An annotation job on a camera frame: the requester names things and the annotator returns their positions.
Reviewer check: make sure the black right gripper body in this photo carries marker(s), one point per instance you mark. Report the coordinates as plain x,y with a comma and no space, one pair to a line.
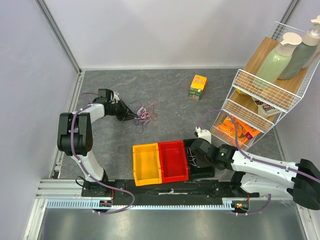
200,158

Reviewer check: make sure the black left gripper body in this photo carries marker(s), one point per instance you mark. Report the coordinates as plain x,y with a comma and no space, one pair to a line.
118,109

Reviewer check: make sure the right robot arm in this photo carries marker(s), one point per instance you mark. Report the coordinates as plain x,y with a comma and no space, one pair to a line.
255,174

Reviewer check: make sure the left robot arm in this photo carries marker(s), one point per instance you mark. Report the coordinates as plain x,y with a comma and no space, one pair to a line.
75,135

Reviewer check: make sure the black plastic bin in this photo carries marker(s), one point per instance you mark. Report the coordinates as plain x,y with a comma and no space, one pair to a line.
195,172

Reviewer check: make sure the red plastic bin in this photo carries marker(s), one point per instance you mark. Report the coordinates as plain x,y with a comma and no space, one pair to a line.
173,161

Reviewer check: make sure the orange snack packets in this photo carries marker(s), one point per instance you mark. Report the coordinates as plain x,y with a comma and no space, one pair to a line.
238,129

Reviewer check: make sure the yellow plastic bin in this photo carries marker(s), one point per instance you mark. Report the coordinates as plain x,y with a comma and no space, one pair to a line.
146,164

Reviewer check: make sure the orange green carton box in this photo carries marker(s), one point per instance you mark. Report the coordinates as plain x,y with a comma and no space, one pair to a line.
197,87

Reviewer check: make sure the brown snack packet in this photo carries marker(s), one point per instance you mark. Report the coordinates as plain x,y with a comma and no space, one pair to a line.
265,110

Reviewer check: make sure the light green pump bottle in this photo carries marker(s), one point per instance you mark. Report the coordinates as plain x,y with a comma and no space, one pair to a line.
276,61

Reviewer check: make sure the dark green pump bottle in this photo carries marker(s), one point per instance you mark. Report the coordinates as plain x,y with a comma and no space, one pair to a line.
298,59

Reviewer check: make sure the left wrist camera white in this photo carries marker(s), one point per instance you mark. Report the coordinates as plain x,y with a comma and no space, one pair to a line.
115,98

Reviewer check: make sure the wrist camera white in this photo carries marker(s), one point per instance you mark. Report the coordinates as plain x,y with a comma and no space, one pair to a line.
115,98
203,134

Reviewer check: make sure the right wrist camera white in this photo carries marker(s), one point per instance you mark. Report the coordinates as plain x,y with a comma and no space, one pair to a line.
203,134

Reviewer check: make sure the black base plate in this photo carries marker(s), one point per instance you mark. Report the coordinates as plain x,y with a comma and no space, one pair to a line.
166,193

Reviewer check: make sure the white wire shelf rack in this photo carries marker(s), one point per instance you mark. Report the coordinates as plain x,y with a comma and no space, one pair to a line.
282,94

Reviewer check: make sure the grey cable duct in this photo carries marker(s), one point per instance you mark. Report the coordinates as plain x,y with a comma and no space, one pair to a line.
96,204

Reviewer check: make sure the aluminium corner post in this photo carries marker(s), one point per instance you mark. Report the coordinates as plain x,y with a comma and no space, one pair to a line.
58,34

